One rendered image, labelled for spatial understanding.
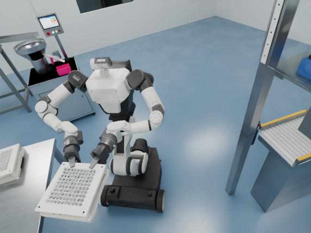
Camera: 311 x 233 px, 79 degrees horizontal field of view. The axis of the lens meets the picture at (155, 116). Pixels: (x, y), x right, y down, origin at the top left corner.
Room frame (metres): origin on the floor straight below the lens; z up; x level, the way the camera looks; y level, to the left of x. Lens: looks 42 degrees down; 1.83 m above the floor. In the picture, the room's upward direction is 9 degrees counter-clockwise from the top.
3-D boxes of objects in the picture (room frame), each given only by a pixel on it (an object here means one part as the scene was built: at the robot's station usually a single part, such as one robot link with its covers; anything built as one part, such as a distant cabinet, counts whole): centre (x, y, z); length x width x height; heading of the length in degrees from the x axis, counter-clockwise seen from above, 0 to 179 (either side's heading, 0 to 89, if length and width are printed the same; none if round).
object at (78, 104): (2.46, 1.27, 0.38); 0.63 x 0.57 x 0.76; 108
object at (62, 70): (2.32, 1.06, 0.80); 0.16 x 0.12 x 0.09; 108
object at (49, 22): (2.66, 1.11, 1.07); 0.23 x 0.10 x 0.62; 108
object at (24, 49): (2.50, 1.33, 0.95); 0.49 x 0.36 x 0.38; 108
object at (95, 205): (0.48, 0.43, 1.01); 0.24 x 0.24 x 0.02; 75
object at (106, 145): (0.66, 0.31, 1.05); 0.12 x 0.10 x 0.13; 157
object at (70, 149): (0.69, 0.49, 1.05); 0.12 x 0.10 x 0.13; 17
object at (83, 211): (0.48, 0.43, 1.05); 0.25 x 0.24 x 0.02; 165
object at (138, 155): (1.10, 0.26, 0.28); 0.21 x 0.20 x 0.13; 165
